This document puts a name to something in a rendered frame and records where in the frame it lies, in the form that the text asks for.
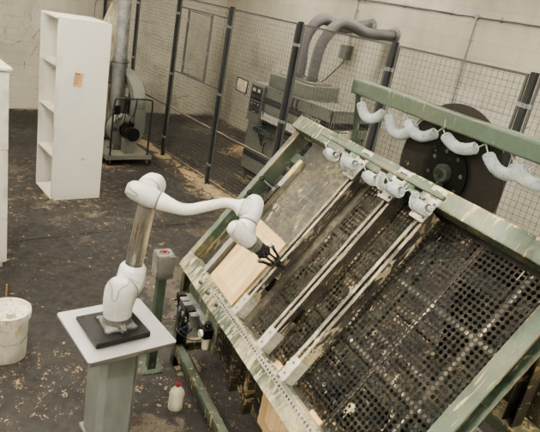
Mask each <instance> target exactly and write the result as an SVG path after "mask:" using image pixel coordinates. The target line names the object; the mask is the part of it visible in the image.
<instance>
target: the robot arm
mask: <svg viewBox="0 0 540 432"><path fill-rule="evenodd" d="M165 187H166V183H165V179H164V178H163V177H162V176H161V175H160V174H157V173H154V172H151V173H148V174H146V175H145V176H143V177H142V178H141V179H140V180H139V181H130V182H129V183H128V184H127V187H126V190H125V194H126V196H128V198H130V200H132V201H134V202H136V203H138V206H137V210H136V214H135V221H134V225H133V229H132V233H131V237H130V241H129V248H128V253H127V256H126V260H125V261H123V262H122V263H121V264H120V267H119V269H118V272H117V276H116V277H113V278H111V279H110V280H109V281H108V283H107V284H106V286H105V290H104V297H103V315H99V316H97V317H96V320H97V321H98V322H99V323H100V325H101V326H102V328H104V330H105V334H111V333H117V332H120V333H122V334H126V333H127V330H132V329H137V328H138V326H137V325H136V324H135V323H134V322H133V320H132V309H133V307H134V304H135V300H136V298H137V297H138V296H139V294H140V293H141V291H142V289H143V287H144V285H145V283H146V272H147V268H146V266H145V265H144V263H143V262H144V258H145V254H146V250H147V244H148V239H149V236H150V232H151V228H152V224H153V217H154V214H155V210H159V211H163V212H167V213H173V214H177V215H194V214H198V213H204V212H209V211H212V210H216V209H220V208H230V209H231V210H233V211H234V212H235V213H236V216H238V218H239V220H233V221H232V222H230V224H228V226H227V233H228V234H229V236H230V237H231V238H232V240H234V241H235V242H236V243H237V244H239V245H240V246H242V247H244V248H246V249H247V250H248V251H250V252H251V253H255V254H256V255H257V256H258V260H257V261H258V262H259V263H263V264H265V265H268V266H270V267H272V266H273V265H275V266H276V267H281V268H282V269H283V270H284V269H285V267H284V266H283V265H282V264H281V263H282V262H281V261H280V260H279V258H280V256H279V254H278V253H277V251H276V249H275V248H274V245H273V244H272V243H271V245H269V246H268V245H266V244H264V243H263V242H262V240H260V238H258V236H256V234H255V229H256V226H257V224H258V223H259V221H260V219H261V215H262V212H263V208H264V202H263V200H262V198H261V197H260V196H259V195H250V196H248V197H247V198H246V199H244V198H243V199H241V200H237V199H232V198H219V199H214V200H210V201H201V202H196V203H190V204H185V203H181V202H179V201H176V200H174V199H173V198H171V197H170V196H168V195H167V194H165ZM270 249H272V250H273V252H274V254H276V256H277V257H275V256H274V255H273V254H271V253H270ZM269 255H270V256H272V258H274V260H275V261H273V260H271V259H270V258H269V257H268V256H269ZM261 258H266V259H267V260H269V261H270V262H272V263H270V262H267V261H264V260H262V259H261Z"/></svg>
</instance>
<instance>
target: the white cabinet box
mask: <svg viewBox="0 0 540 432"><path fill-rule="evenodd" d="M111 31H112V24H110V23H107V22H105V21H101V20H98V19H96V18H93V17H89V16H83V15H72V14H65V13H58V12H52V11H46V10H41V29H40V56H39V108H38V134H37V160H36V184H38V186H39V187H40V188H41V189H42V190H43V191H44V193H45V194H46V195H47V196H48V197H49V199H50V200H54V201H56V200H70V199H84V198H98V197H99V189H100V177H101V166H102V154H103V143H104V132H105V110H106V98H107V87H108V75H109V64H110V53H111Z"/></svg>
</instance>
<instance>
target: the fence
mask: <svg viewBox="0 0 540 432"><path fill-rule="evenodd" d="M298 161H301V163H300V164H299V165H298V167H297V168H296V167H295V165H296V164H294V166H292V168H291V169H293V170H294V171H293V172H292V174H290V176H288V175H287V174H288V173H289V171H288V172H287V173H286V174H285V176H284V177H283V178H282V179H281V180H280V181H279V183H278V185H279V186H280V188H279V189H278V190H277V191H276V192H275V193H274V195H273V196H272V197H271V198H270V199H269V200H268V201H267V203H266V204H265V205H264V208H263V212H262V214H264V212H266V210H267V209H268V208H269V207H270V206H271V205H272V204H273V202H274V201H275V200H276V199H277V198H278V197H279V196H280V194H281V193H282V192H283V191H284V190H285V189H286V188H287V186H288V185H289V184H290V183H291V182H292V181H293V179H294V178H295V177H296V176H297V175H298V174H299V173H300V171H301V170H302V169H303V168H304V167H305V166H306V164H305V163H304V162H303V161H302V160H300V159H299V160H298ZM236 244H237V243H236V242H235V241H234V240H232V238H231V237H230V238H229V239H228V240H227V242H226V243H225V244H224V245H223V246H222V247H221V248H220V250H219V251H218V252H217V253H216V254H215V255H214V257H213V258H212V259H211V260H210V261H209V262H208V263H207V264H206V266H204V269H205V271H206V272H208V273H209V274H210V273H211V272H212V271H213V270H214V269H215V268H216V266H218V264H220V262H222V260H223V259H224V258H225V257H226V256H227V255H228V254H229V252H230V251H231V250H232V249H233V248H234V247H235V245H236Z"/></svg>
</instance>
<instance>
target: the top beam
mask: <svg viewBox="0 0 540 432"><path fill-rule="evenodd" d="M292 127H293V128H294V129H295V130H296V131H298V132H300V133H301V134H302V135H303V136H304V137H305V138H307V139H309V140H310V141H312V142H314V143H315V144H317V145H319V146H321V147H323V148H325V149H326V147H325V143H324V142H326V145H327V147H330V148H332V150H334V151H337V152H339V153H340V152H344V153H345V150H344V149H345V148H344V147H342V146H340V145H338V144H336V143H335V142H333V141H330V140H328V139H327V138H326V137H324V136H322V135H320V132H321V131H323V132H325V133H326V134H328V135H330V136H332V137H334V138H336V139H338V140H340V141H342V142H344V143H345V144H347V145H349V146H351V147H354V148H355V149H356V150H358V151H360V152H362V150H364V149H366V150H368V149H367V148H365V147H362V146H360V145H358V144H356V143H355V142H353V141H350V140H348V139H346V138H344V137H343V136H342V135H339V134H337V133H335V132H333V131H332V130H330V129H327V128H325V127H323V126H321V125H320V124H318V123H315V122H314V121H312V120H310V119H308V118H306V117H304V116H300V118H298V120H296V122H294V124H293V125H292ZM368 151H370V150H368ZM370 152H372V151H370ZM372 153H373V152H372ZM373 159H376V160H378V161H380V162H382V163H383V164H384V165H387V166H389V167H391V168H393V169H394V170H396V171H398V170H399V169H400V168H403V167H402V166H400V165H397V164H395V163H394V162H392V161H390V160H388V159H385V158H383V157H382V156H380V155H378V154H376V153H375V155H374V156H373ZM365 169H366V171H372V172H373V173H374V174H380V173H382V172H383V171H381V168H380V167H379V166H377V165H375V164H373V163H371V162H368V163H367V164H366V165H365ZM403 169H404V170H406V169H405V168H403ZM406 171H408V170H406ZM408 172H410V173H412V174H413V176H412V177H411V178H412V179H413V180H415V181H417V182H419V183H421V184H423V185H425V186H427V187H428V188H430V189H431V188H432V187H433V186H434V185H435V186H437V187H439V188H441V189H444V188H442V187H440V186H438V185H436V184H434V183H432V182H430V181H429V180H427V179H425V178H423V177H420V176H418V175H417V174H415V173H413V172H411V171H408ZM403 187H404V188H405V190H407V189H411V190H412V191H414V192H416V190H415V189H414V187H415V186H414V185H412V184H410V183H406V184H405V185H404V186H403ZM411 190H409V191H406V192H405V195H406V196H408V197H410V196H411ZM444 190H446V189H444ZM446 191H447V192H448V193H449V194H448V195H447V196H446V198H447V199H446V200H445V201H442V202H441V203H440V204H439V206H438V207H437V208H436V209H435V210H434V212H435V213H438V214H440V216H442V217H444V218H446V219H448V220H450V221H451V222H453V223H454V224H456V225H458V226H460V227H462V228H463V229H465V230H467V231H468V232H470V233H472V234H474V235H475V236H477V237H479V238H481V239H482V240H484V241H485V242H487V243H490V244H491V245H493V246H495V247H496V248H498V249H500V250H502V251H503V252H505V253H507V254H508V255H510V256H512V257H513V258H515V259H517V260H519V261H521V262H523V263H524V264H526V265H527V266H529V267H531V268H533V269H535V270H536V271H538V272H540V237H537V236H535V235H533V234H531V233H530V232H528V231H525V230H523V229H521V228H520V227H518V226H516V225H514V224H512V223H510V222H508V221H506V220H504V219H502V218H500V217H498V216H496V215H494V214H492V213H491V212H489V211H487V210H485V209H483V208H481V207H479V206H477V205H475V204H473V203H471V202H469V201H467V200H465V199H463V198H462V197H460V196H458V195H456V194H454V193H452V192H450V191H448V190H446Z"/></svg>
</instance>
